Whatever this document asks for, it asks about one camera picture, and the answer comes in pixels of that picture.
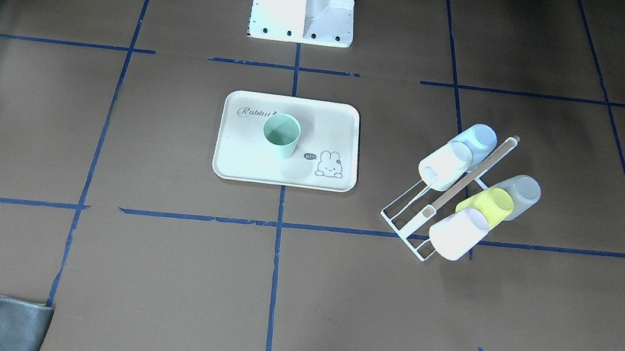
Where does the white rabbit tray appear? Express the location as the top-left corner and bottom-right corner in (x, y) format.
(211, 90), (360, 192)

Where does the green cup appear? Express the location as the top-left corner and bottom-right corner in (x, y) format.
(262, 114), (302, 159)

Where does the white cup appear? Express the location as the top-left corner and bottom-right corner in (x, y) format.
(418, 140), (473, 192)

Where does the pink cup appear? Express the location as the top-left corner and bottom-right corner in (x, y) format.
(429, 207), (489, 261)

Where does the blue cup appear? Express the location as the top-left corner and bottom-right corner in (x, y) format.
(453, 123), (497, 167)

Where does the yellow cup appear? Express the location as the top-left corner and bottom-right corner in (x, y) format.
(455, 186), (515, 230)

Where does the grey cup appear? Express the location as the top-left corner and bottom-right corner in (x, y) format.
(494, 174), (542, 221)

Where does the folded grey cloth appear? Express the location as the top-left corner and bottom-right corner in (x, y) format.
(0, 295), (55, 351)

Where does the white wire cup rack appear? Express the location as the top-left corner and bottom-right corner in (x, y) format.
(381, 135), (521, 263)

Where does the white pedestal column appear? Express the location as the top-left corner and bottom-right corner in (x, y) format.
(247, 0), (355, 48)

